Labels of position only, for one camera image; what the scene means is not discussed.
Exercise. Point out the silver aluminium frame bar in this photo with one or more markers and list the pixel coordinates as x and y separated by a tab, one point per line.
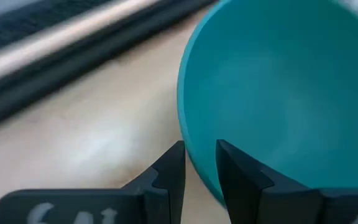
57	37

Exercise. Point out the teal plastic bowl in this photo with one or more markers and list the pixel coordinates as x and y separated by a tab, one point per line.
278	87

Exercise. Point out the black table edge rail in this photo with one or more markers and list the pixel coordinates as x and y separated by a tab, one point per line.
73	59

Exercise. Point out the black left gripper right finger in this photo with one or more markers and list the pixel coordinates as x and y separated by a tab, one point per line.
259	199

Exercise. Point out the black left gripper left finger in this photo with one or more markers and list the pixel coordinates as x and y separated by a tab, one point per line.
154	199

